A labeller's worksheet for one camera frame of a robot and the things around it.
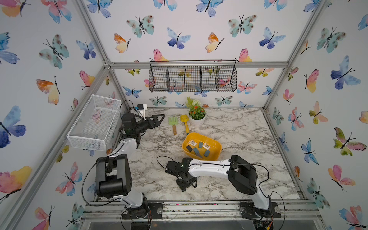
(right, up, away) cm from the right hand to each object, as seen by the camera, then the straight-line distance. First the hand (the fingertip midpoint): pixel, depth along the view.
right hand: (185, 185), depth 82 cm
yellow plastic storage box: (+20, +18, +14) cm, 30 cm away
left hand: (-14, +40, +3) cm, 42 cm away
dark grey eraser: (+2, +19, +15) cm, 24 cm away
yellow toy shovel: (-1, +39, +29) cm, 48 cm away
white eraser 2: (+14, +19, +15) cm, 28 cm away
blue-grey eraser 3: (+14, +15, +14) cm, 25 cm away
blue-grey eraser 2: (+7, +17, +14) cm, 23 cm away
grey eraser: (+8, +15, +12) cm, 20 cm away
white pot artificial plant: (+7, +41, +16) cm, 44 cm away
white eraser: (+5, +22, +17) cm, 28 cm away
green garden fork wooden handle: (-10, +35, +29) cm, 47 cm away
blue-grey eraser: (+10, +20, +17) cm, 28 cm away
